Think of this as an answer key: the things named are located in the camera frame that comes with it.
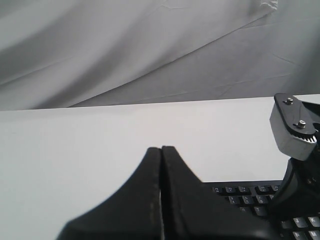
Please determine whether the grey fabric backdrop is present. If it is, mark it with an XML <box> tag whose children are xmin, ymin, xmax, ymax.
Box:
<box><xmin>0</xmin><ymin>0</ymin><xmax>320</xmax><ymax>111</ymax></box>

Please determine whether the black acer keyboard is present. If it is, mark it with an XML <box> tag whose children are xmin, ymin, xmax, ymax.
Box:
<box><xmin>204</xmin><ymin>180</ymin><xmax>320</xmax><ymax>240</ymax></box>

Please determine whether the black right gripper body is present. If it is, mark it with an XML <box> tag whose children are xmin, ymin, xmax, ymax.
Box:
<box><xmin>271</xmin><ymin>133</ymin><xmax>320</xmax><ymax>218</ymax></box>

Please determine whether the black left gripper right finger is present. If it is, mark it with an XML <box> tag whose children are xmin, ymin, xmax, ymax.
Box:
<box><xmin>160</xmin><ymin>146</ymin><xmax>275</xmax><ymax>240</ymax></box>

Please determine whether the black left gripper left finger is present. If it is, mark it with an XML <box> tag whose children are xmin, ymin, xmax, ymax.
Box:
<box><xmin>57</xmin><ymin>147</ymin><xmax>162</xmax><ymax>240</ymax></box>

